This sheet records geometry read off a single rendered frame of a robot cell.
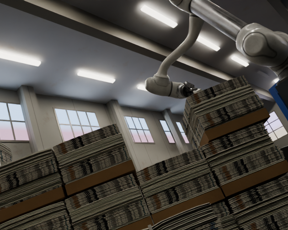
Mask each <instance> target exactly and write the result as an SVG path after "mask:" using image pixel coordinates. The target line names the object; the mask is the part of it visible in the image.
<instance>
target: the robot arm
mask: <svg viewBox="0 0 288 230"><path fill-rule="evenodd" d="M169 1H170V2H171V3H172V4H173V5H174V6H176V7H177V8H179V9H181V10H183V11H185V12H187V13H189V14H190V17H189V32H188V36H187V38H186V39H185V41H184V42H183V43H182V44H181V45H180V46H179V47H178V48H176V49H175V50H174V51H173V52H172V53H171V54H170V55H169V56H168V57H167V58H166V59H165V60H164V61H163V62H162V64H161V65H160V68H159V70H158V72H157V73H156V74H155V75H154V76H153V77H149V78H147V79H146V81H145V89H146V90H147V91H149V92H150V93H152V94H155V95H159V96H168V97H172V98H176V99H184V98H187V97H189V96H191V95H193V94H195V93H198V92H200V91H202V89H197V88H196V87H194V85H193V84H191V83H189V82H187V81H186V82H184V83H179V82H172V81H170V80H169V77H168V75H167V72H168V68H169V67H170V66H171V65H172V64H173V63H174V62H175V61H176V60H177V59H178V58H180V57H181V56H182V55H183V54H184V53H186V52H187V51H188V50H189V49H190V48H191V47H192V46H193V45H194V43H195V42H196V40H197V38H198V36H199V33H200V31H201V28H202V26H203V24H204V22H205V21H206V22H207V23H208V24H210V25H212V26H213V27H215V28H216V29H218V30H219V31H221V32H222V33H223V34H225V35H226V36H228V37H229V38H231V39H232V40H234V41H235V42H236V47H237V49H238V50H239V51H240V52H241V53H242V54H243V55H244V56H245V57H246V58H247V59H248V60H249V61H251V62H253V63H255V64H258V65H261V66H265V67H268V68H270V69H271V70H272V71H273V72H274V73H275V74H276V75H277V77H278V78H279V80H280V81H279V82H278V83H277V84H276V85H279V84H280V83H282V82H283V81H285V80H287V79H288V34H286V33H284V32H281V31H272V30H270V29H268V28H266V27H264V26H262V25H260V24H258V23H252V24H247V23H245V22H244V21H242V20H241V19H239V18H237V17H236V16H234V15H232V14H230V13H229V12H227V11H226V10H224V9H222V8H221V7H219V6H218V5H216V4H214V3H213V2H211V1H210V0H169Z"/></svg>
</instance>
